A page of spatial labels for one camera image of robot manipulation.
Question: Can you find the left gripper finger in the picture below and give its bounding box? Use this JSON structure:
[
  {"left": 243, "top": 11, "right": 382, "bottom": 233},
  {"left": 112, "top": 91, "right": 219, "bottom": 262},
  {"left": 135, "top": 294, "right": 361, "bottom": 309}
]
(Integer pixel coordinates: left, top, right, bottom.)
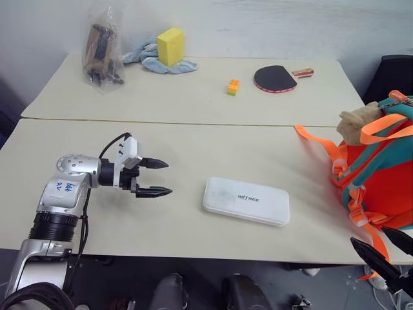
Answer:
[
  {"left": 139, "top": 157, "right": 170, "bottom": 170},
  {"left": 134, "top": 185, "right": 174, "bottom": 198}
]

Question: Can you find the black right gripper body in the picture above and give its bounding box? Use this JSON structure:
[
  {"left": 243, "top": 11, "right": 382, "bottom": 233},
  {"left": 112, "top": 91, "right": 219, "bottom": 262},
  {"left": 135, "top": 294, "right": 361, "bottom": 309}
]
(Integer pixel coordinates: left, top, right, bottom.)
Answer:
[{"left": 388, "top": 267, "right": 413, "bottom": 300}]

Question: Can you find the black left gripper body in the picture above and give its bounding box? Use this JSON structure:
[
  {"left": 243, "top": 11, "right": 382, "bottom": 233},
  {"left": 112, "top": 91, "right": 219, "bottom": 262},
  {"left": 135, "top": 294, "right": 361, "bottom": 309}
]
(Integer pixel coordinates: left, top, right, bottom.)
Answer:
[{"left": 118, "top": 163, "right": 143, "bottom": 198}]

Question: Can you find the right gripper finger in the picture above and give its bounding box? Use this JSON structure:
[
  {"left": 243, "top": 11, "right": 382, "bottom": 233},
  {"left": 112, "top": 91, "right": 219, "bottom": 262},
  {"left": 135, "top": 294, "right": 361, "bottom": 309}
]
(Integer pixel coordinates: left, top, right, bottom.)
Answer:
[
  {"left": 381, "top": 227, "right": 413, "bottom": 256},
  {"left": 350, "top": 237, "right": 401, "bottom": 285}
]

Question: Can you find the orange and teal backpack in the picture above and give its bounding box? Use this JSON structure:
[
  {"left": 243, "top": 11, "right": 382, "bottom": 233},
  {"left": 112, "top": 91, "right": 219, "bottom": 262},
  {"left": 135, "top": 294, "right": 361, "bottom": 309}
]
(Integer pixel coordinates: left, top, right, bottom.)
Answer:
[{"left": 294, "top": 90, "right": 413, "bottom": 280}]

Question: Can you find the white rectangular case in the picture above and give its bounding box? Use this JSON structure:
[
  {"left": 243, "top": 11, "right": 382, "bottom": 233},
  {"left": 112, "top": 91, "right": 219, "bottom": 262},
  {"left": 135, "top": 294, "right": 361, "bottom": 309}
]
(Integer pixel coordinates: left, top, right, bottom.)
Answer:
[{"left": 202, "top": 176, "right": 290, "bottom": 227}]

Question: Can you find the light blue towel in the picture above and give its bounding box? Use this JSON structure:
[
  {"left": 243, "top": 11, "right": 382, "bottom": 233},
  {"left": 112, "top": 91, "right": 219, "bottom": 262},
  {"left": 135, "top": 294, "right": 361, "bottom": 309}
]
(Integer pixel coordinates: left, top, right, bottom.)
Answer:
[{"left": 121, "top": 36, "right": 199, "bottom": 75}]

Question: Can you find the dark rounded shape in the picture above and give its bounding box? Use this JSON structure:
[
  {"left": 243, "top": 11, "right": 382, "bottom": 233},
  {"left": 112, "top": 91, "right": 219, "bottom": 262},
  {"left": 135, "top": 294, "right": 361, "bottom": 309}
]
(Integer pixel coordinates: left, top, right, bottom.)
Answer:
[{"left": 151, "top": 273, "right": 190, "bottom": 310}]

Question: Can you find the yellow sponge block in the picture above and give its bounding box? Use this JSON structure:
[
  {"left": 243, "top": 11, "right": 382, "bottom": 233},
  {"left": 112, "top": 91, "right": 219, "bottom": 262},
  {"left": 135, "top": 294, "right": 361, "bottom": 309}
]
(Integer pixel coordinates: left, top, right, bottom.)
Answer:
[{"left": 156, "top": 27, "right": 185, "bottom": 67}]

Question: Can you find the clear plastic bag with items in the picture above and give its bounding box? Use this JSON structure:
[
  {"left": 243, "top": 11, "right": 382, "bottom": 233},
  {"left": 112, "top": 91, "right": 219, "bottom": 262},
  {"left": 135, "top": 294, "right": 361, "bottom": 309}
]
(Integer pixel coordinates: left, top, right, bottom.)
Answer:
[{"left": 81, "top": 5, "right": 125, "bottom": 95}]

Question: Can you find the beige plush toy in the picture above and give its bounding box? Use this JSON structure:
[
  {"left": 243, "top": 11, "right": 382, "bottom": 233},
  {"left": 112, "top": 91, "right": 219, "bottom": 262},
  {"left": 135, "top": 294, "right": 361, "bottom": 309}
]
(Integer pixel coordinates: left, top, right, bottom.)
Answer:
[{"left": 336, "top": 101, "right": 385, "bottom": 145}]

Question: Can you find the black table tennis paddle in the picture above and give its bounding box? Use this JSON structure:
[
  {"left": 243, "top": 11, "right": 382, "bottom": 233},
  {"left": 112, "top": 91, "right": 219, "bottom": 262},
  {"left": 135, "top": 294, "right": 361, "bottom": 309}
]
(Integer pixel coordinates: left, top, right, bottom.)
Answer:
[{"left": 253, "top": 65, "right": 315, "bottom": 94}]

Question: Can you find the black chair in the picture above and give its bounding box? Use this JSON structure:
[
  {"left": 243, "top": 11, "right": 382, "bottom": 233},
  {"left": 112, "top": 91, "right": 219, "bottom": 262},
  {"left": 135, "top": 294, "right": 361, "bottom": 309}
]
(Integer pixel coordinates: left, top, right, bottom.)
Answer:
[{"left": 363, "top": 54, "right": 413, "bottom": 106}]

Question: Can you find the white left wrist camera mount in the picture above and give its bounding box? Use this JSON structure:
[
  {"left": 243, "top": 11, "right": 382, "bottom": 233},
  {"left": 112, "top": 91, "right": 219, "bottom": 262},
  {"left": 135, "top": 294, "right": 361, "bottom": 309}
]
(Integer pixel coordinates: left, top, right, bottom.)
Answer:
[{"left": 113, "top": 137, "right": 143, "bottom": 188}]

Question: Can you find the white floor cable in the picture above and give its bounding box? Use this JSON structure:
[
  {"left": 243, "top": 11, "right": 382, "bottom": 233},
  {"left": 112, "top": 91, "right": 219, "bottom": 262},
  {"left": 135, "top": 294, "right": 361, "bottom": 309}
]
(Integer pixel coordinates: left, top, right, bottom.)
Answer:
[{"left": 372, "top": 284, "right": 401, "bottom": 310}]

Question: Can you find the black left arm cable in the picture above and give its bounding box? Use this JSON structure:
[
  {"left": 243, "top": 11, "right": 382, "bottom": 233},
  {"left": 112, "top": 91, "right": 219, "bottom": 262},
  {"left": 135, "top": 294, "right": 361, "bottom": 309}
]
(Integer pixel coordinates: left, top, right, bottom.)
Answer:
[{"left": 76, "top": 132, "right": 133, "bottom": 259}]

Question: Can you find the black cable bundle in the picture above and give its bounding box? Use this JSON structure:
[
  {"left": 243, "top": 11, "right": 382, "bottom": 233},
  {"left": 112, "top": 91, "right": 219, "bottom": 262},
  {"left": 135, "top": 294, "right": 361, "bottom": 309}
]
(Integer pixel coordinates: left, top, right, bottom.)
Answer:
[{"left": 0, "top": 282, "right": 77, "bottom": 310}]

